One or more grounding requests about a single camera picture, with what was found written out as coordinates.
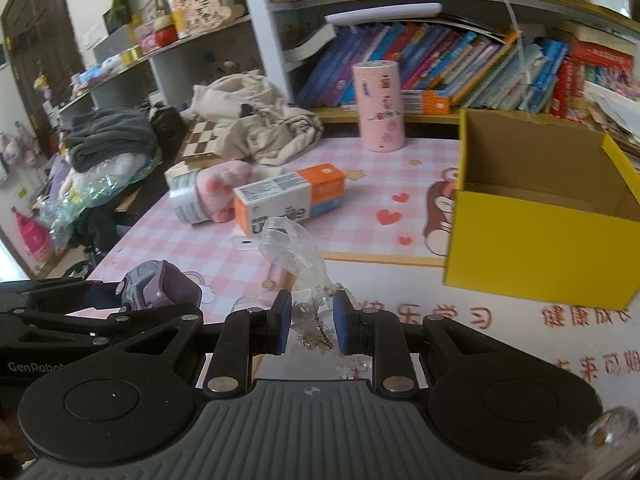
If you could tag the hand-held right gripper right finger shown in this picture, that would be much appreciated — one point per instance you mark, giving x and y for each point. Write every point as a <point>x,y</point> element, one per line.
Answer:
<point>344,325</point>

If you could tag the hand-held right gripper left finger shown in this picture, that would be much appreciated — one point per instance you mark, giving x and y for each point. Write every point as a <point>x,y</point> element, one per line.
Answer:
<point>281,322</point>

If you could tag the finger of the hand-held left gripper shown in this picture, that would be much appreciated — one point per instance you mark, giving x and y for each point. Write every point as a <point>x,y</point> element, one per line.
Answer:
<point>60,295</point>
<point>75,330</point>

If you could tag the purple toy car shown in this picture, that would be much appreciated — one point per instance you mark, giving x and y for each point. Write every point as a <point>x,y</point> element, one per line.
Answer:
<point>160,285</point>

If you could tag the orange and white carton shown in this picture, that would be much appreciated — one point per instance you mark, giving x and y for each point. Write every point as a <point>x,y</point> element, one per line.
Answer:
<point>280,197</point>

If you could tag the pink plush paw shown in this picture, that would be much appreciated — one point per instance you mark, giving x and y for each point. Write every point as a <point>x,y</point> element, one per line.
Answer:
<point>220,185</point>

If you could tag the clear printed tape roll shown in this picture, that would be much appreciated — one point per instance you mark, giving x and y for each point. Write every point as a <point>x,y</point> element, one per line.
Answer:
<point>182,195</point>

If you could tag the yellow cardboard box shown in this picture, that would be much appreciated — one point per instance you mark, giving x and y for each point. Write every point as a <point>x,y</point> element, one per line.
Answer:
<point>525,255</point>

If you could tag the pink gift bag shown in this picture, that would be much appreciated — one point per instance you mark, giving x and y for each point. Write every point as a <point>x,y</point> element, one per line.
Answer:
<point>30,235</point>

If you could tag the dark green cloth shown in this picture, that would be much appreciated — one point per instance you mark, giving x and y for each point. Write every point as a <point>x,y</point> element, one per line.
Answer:
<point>95,230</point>

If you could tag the iridescent plastic wrap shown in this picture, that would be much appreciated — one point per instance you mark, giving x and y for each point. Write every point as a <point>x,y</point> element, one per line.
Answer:
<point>90,185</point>

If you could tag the pink checked table mat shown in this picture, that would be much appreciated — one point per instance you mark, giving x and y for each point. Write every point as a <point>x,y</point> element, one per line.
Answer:
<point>350,195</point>

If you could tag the grey folded blanket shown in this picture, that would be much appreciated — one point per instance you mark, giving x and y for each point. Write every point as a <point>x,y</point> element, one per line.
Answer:
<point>110,135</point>

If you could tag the beige printed cloth bag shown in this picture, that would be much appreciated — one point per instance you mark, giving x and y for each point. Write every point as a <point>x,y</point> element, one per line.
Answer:
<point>260,130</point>

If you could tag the wooden chessboard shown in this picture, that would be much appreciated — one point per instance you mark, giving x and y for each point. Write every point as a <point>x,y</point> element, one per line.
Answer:
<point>200,142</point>

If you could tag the dark brown bag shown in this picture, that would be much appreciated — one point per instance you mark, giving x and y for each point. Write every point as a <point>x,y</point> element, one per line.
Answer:
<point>167,125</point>

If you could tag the pink sticker-covered cylinder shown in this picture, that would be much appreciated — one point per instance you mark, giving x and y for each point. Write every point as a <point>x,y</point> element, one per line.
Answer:
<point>380,105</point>

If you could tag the small orange box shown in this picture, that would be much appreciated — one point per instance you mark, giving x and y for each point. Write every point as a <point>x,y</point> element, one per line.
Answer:
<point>425,101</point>

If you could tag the brown furry cuff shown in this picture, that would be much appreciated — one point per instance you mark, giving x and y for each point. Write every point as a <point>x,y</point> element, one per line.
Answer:
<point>565,452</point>

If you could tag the row of children's books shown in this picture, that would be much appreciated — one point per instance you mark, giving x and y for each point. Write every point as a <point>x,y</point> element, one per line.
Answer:
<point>425,60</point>

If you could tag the thick paperback book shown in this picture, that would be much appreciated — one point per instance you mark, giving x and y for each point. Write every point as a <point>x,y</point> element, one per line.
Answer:
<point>310,42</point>

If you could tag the white lamp bar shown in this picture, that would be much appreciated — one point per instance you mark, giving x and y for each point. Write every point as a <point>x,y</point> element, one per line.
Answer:
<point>385,12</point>

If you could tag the stack of loose papers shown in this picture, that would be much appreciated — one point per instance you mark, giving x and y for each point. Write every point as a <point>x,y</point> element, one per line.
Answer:
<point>615,120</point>

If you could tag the red boxed books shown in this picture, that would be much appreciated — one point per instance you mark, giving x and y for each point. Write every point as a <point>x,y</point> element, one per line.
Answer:
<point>590,75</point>

